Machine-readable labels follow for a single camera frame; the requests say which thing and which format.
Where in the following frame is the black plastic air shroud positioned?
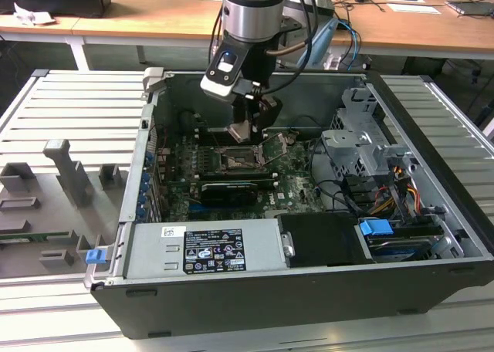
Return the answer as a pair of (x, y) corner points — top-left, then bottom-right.
(277, 211), (372, 269)

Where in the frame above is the blue case latch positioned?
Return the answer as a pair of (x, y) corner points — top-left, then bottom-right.
(85, 249), (107, 266)

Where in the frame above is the grey laptop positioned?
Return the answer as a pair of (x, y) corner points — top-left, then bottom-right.
(445, 0), (494, 19)

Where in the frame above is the green RAM stick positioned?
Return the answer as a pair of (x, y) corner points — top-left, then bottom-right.
(0, 232), (73, 242)

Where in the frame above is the grey parts rack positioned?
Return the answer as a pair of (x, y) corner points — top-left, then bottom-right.
(0, 138), (130, 279)

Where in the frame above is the white paper sheet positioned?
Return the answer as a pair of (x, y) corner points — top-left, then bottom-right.
(387, 3), (442, 15)

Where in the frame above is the blue cable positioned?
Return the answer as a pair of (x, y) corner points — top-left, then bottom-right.
(338, 18), (362, 66)

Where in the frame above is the wooden desk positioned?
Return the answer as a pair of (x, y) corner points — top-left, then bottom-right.
(0, 0), (494, 59)

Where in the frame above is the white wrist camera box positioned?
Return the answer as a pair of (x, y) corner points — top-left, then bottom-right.
(199, 46), (252, 98)

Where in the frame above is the black open PC case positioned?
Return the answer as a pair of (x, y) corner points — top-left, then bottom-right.
(83, 66), (494, 340)

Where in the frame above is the grey case latch handle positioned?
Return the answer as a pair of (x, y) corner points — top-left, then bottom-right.
(142, 66), (166, 95)

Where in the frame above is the hard disk in blue carrier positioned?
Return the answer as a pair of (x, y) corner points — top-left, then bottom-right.
(357, 218), (442, 262)

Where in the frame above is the silver metal disk bay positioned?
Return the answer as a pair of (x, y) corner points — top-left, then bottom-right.
(320, 87), (418, 183)

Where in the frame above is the yellow red wire bundle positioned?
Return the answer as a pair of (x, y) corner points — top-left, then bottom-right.
(370, 166), (422, 215)

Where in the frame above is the metal socket cover frame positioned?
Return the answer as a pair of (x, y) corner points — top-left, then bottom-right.
(255, 134), (290, 166)

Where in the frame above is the black graphics card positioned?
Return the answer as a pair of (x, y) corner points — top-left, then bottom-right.
(199, 180), (259, 208)

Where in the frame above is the CPU socket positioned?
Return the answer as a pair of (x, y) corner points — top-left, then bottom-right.
(218, 145), (270, 174)

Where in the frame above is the black RAM slot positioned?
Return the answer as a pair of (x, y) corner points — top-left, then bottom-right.
(195, 124), (269, 145)
(198, 169), (279, 184)

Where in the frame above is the silver CPU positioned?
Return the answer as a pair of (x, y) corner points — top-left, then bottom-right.
(226, 120), (252, 143)

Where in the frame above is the crumpled white paper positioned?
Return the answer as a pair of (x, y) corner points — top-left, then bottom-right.
(13, 2), (56, 26)

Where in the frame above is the green motherboard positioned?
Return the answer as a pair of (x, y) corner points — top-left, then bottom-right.
(154, 130), (329, 222)

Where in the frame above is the grey power supply unit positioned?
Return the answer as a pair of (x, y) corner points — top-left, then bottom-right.
(125, 218), (290, 280)

